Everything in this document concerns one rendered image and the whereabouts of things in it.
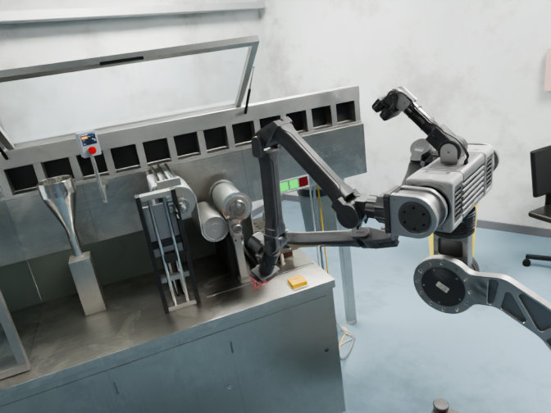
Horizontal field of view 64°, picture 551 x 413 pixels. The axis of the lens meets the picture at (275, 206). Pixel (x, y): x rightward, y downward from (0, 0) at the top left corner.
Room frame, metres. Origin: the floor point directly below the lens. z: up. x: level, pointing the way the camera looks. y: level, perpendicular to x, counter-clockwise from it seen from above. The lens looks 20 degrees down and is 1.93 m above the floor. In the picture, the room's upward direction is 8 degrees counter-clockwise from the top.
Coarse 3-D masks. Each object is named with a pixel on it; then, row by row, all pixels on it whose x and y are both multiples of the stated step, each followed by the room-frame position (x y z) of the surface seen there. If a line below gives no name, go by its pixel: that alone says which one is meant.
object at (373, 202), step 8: (392, 192) 1.13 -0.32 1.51; (368, 200) 1.18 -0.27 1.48; (376, 200) 1.16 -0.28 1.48; (384, 200) 1.12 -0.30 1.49; (368, 208) 1.17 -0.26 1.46; (376, 208) 1.14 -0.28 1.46; (384, 208) 1.12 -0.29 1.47; (368, 216) 1.18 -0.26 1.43; (376, 216) 1.14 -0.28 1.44; (384, 216) 1.13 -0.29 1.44
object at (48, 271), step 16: (192, 224) 2.19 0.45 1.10; (112, 240) 2.07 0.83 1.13; (128, 240) 2.09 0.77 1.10; (144, 240) 2.11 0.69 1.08; (192, 240) 2.19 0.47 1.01; (48, 256) 1.97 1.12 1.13; (64, 256) 1.99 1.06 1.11; (96, 256) 2.04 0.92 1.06; (112, 256) 2.06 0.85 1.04; (128, 256) 2.08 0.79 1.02; (144, 256) 2.11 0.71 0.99; (160, 256) 2.13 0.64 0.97; (192, 256) 2.18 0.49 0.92; (32, 272) 1.94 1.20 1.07; (48, 272) 1.96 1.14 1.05; (64, 272) 1.99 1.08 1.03; (112, 272) 2.05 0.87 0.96; (128, 272) 2.07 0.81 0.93; (144, 272) 2.10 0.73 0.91; (48, 288) 1.96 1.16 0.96; (64, 288) 1.98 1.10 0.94
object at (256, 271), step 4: (260, 264) 1.51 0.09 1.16; (264, 264) 1.48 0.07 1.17; (256, 268) 1.52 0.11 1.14; (260, 268) 1.50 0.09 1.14; (264, 268) 1.48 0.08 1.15; (268, 268) 1.48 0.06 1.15; (272, 268) 1.49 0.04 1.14; (276, 268) 1.54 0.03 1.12; (252, 272) 1.50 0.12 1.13; (256, 272) 1.50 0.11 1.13; (260, 272) 1.50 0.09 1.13; (264, 272) 1.49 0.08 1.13; (268, 272) 1.49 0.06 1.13; (272, 272) 1.51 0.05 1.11; (260, 276) 1.48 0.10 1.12; (264, 276) 1.48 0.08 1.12; (268, 276) 1.49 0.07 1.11; (260, 280) 1.47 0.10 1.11; (264, 280) 1.47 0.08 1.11
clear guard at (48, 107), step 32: (128, 64) 1.80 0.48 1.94; (160, 64) 1.86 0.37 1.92; (192, 64) 1.93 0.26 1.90; (224, 64) 2.00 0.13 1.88; (0, 96) 1.72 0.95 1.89; (32, 96) 1.77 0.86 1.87; (64, 96) 1.83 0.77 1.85; (96, 96) 1.90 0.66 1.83; (128, 96) 1.97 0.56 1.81; (160, 96) 2.05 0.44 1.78; (192, 96) 2.13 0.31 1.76; (224, 96) 2.22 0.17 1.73; (0, 128) 1.87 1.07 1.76; (32, 128) 1.94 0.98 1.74; (64, 128) 2.01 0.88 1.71; (96, 128) 2.09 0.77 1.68
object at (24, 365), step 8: (0, 296) 1.42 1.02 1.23; (0, 304) 1.41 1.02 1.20; (0, 312) 1.41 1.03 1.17; (8, 312) 1.44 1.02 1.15; (0, 320) 1.41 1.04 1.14; (8, 320) 1.42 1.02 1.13; (8, 328) 1.41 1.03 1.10; (8, 336) 1.41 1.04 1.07; (16, 336) 1.42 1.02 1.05; (16, 344) 1.41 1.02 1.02; (16, 352) 1.41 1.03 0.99; (24, 352) 1.43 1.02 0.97; (16, 360) 1.41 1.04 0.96; (24, 360) 1.42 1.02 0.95; (8, 368) 1.41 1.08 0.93; (16, 368) 1.41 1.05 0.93; (24, 368) 1.41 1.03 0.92; (0, 376) 1.39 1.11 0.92; (8, 376) 1.39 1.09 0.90
